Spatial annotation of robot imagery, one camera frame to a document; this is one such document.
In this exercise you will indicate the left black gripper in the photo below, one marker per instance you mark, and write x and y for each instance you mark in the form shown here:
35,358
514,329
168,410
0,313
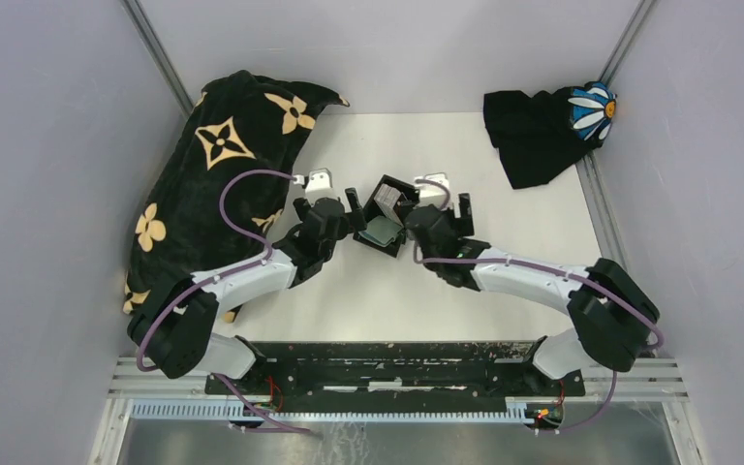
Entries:
355,218

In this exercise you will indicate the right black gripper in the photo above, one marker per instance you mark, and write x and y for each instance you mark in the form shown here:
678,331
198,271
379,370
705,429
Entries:
466,219

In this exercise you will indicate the stack of cards in bin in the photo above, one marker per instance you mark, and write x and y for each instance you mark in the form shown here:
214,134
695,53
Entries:
387,198

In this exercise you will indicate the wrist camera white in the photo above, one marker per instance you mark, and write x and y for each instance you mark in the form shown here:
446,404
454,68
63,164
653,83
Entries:
433,189
319,186

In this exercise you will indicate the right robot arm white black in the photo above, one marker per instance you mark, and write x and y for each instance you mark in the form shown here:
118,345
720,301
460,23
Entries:
612,318

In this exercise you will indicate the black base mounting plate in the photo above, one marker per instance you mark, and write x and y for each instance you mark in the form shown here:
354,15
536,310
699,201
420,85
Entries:
396,378

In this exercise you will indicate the green leather card holder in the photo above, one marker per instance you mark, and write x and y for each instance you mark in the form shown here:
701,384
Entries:
381,231

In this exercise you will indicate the black cloth with daisy print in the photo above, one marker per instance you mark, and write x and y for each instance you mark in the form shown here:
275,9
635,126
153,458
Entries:
538,137

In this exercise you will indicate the black blanket with tan flowers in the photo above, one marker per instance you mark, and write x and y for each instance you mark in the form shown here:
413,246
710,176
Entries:
225,184

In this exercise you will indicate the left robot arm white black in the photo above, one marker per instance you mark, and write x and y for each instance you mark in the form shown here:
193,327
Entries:
173,329

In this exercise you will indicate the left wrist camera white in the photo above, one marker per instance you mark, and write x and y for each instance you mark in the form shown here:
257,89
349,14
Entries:
319,186

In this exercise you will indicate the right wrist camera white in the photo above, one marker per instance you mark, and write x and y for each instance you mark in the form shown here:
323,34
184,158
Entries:
433,189

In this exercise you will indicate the aluminium rail frame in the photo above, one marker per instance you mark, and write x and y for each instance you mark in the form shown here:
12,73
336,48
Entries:
154,396

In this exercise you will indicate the black plastic bin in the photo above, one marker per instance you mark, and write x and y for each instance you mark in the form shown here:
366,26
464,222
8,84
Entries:
371,210

